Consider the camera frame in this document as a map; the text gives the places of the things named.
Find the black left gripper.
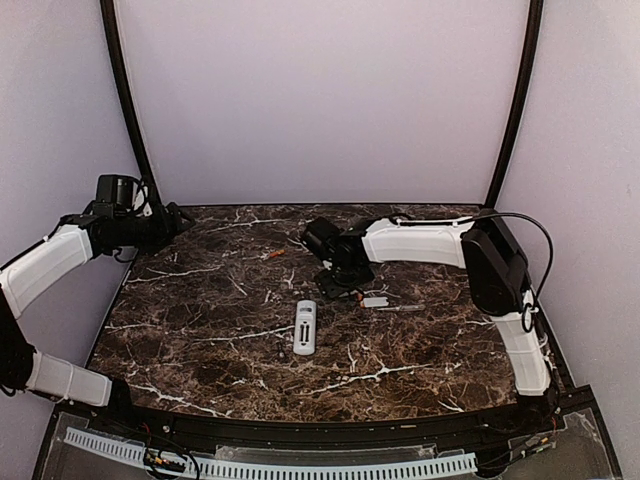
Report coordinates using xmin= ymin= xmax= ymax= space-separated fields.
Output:
xmin=114 ymin=201 xmax=195 ymax=257

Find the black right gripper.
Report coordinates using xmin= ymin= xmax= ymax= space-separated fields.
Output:
xmin=314 ymin=262 xmax=374 ymax=303

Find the white battery cover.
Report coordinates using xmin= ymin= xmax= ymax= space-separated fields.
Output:
xmin=360 ymin=297 xmax=389 ymax=308

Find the white remote control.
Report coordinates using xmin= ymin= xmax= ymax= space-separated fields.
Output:
xmin=293 ymin=300 xmax=317 ymax=356

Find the screwdriver with clear handle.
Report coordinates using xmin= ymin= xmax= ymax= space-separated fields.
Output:
xmin=376 ymin=304 xmax=426 ymax=312

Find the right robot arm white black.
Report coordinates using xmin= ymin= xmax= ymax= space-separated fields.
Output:
xmin=301 ymin=209 xmax=551 ymax=434

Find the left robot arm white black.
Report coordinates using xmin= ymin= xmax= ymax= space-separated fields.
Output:
xmin=1 ymin=174 xmax=194 ymax=436

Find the black left frame post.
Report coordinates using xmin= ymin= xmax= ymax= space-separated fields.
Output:
xmin=99 ymin=0 xmax=160 ymax=207

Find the black frame post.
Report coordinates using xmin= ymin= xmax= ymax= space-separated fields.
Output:
xmin=483 ymin=0 xmax=544 ymax=208
xmin=99 ymin=0 xmax=160 ymax=207

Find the white slotted cable duct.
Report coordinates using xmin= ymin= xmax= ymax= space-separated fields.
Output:
xmin=63 ymin=427 xmax=478 ymax=479

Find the black front table rail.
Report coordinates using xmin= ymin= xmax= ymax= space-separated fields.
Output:
xmin=68 ymin=403 xmax=555 ymax=452

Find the black right frame post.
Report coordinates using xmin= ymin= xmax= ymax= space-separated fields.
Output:
xmin=483 ymin=0 xmax=544 ymax=208

